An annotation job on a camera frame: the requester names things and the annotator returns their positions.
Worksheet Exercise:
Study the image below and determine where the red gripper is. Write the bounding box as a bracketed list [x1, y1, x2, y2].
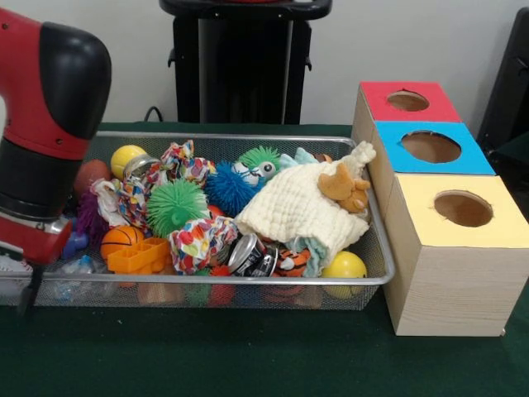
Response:
[0, 215, 74, 316]

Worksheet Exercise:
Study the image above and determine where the clear plastic bottle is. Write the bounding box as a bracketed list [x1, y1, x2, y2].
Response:
[53, 255, 109, 276]

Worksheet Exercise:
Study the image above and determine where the orange toy building brick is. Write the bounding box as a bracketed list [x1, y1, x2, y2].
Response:
[106, 237, 171, 276]

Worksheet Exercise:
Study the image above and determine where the cream knitted cloth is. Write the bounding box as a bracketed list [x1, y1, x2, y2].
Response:
[234, 140, 378, 266]

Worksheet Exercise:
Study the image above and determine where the orange plush toy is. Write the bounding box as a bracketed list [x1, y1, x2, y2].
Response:
[317, 161, 372, 213]

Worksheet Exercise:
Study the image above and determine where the silver mesh bin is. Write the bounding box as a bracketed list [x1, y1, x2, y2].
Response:
[0, 131, 397, 311]

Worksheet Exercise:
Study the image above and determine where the wooden box with three holes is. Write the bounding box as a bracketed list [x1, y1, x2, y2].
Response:
[351, 80, 529, 337]

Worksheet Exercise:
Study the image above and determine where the small orange basketball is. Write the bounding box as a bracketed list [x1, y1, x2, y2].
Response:
[100, 225, 145, 261]

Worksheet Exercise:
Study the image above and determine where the small green spiky ball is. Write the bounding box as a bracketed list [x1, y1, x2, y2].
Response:
[146, 178, 212, 239]

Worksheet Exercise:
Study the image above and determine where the crushed black can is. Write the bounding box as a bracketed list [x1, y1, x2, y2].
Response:
[226, 233, 280, 277]

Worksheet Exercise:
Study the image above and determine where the large blue spiky ball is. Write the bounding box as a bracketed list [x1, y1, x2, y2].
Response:
[204, 161, 265, 216]

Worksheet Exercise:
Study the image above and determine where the dark green table cloth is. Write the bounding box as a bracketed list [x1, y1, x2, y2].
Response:
[0, 121, 529, 397]

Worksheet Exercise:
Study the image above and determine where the green spiky toy with eyes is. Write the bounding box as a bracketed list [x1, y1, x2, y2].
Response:
[238, 145, 283, 181]

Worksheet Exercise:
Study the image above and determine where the yellow smooth ball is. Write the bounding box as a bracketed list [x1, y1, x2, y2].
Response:
[322, 250, 368, 299]

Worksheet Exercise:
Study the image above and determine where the green covered side table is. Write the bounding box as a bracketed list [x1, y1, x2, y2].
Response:
[489, 132, 529, 169]

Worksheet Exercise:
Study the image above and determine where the black stand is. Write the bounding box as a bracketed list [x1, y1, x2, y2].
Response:
[474, 7, 529, 144]

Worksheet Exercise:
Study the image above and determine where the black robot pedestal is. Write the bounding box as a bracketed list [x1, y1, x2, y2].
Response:
[159, 0, 334, 125]

